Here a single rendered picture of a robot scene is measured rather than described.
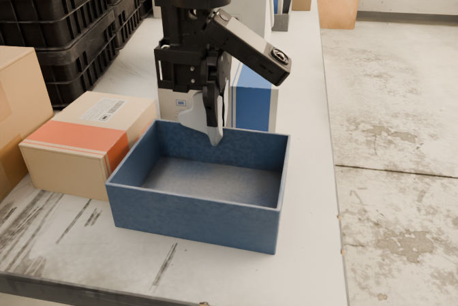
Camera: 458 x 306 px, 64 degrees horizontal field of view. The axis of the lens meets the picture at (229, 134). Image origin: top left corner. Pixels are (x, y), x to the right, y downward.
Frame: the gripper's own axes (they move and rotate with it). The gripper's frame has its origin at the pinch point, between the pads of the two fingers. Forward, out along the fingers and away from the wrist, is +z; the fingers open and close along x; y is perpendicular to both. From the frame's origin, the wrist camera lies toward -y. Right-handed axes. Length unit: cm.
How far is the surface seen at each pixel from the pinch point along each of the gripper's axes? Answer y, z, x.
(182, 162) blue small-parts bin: 5.8, 4.9, 1.0
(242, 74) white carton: -0.5, -3.7, -13.9
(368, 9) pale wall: -64, 65, -345
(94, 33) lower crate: 32.1, -5.6, -23.4
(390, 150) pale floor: -56, 75, -116
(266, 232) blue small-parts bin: -8.8, 1.7, 14.8
